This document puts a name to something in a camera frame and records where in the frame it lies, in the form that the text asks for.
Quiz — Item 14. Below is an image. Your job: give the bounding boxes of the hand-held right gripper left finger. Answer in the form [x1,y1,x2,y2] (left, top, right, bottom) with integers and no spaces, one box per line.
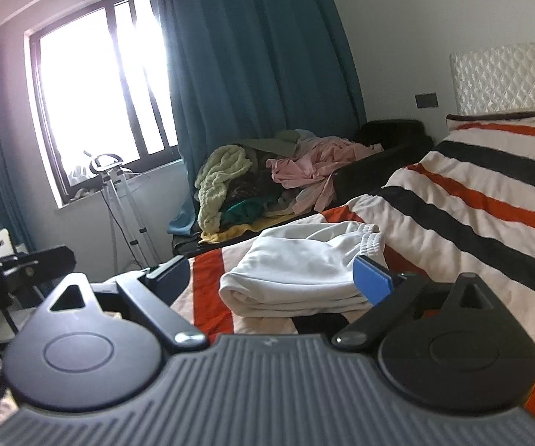
[45,255,210,353]

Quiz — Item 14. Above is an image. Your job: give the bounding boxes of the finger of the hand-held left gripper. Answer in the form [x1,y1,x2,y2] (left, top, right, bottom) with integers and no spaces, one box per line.
[0,246,77,290]

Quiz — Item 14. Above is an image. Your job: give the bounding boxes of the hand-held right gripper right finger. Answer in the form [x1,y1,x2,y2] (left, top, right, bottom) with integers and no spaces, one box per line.
[331,255,500,352]

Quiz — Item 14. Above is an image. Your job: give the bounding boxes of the light blue cloth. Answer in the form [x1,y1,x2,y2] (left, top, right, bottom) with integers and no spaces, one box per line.
[166,190,201,237]

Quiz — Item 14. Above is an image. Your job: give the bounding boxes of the standing garment steamer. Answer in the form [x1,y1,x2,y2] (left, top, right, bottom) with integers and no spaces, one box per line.
[83,150,162,266]

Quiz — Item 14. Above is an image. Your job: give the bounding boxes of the yellow towel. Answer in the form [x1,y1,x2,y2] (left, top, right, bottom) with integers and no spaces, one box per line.
[199,222,274,243]

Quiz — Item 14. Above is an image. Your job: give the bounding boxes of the green garment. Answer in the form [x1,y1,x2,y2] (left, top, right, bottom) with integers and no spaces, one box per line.
[221,200,269,226]

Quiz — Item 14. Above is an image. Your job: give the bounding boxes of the pale yellow knit blanket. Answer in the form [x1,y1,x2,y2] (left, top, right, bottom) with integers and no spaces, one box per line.
[194,145,254,234]

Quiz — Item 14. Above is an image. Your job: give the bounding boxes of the dark patterned garment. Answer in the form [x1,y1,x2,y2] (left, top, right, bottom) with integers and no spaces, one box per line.
[228,167,278,206]

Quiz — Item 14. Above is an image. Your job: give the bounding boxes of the pink garment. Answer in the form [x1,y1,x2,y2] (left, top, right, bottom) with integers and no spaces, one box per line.
[267,136,385,215]

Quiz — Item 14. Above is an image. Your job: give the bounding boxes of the orange black striped blanket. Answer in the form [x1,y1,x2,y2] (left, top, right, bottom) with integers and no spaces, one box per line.
[170,110,535,428]

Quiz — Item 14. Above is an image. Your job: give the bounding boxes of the dark sofa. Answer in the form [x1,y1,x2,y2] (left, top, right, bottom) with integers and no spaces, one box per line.
[172,118,435,257]

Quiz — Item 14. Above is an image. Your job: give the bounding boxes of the olive grey garment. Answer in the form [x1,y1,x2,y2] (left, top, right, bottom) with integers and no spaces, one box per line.
[235,129,317,155]

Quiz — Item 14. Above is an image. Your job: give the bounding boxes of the dark framed window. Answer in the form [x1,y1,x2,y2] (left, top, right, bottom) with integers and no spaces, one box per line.
[25,0,181,208]

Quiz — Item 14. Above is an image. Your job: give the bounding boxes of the white quilted headboard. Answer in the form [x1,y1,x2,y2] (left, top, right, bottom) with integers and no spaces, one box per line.
[450,39,535,118]

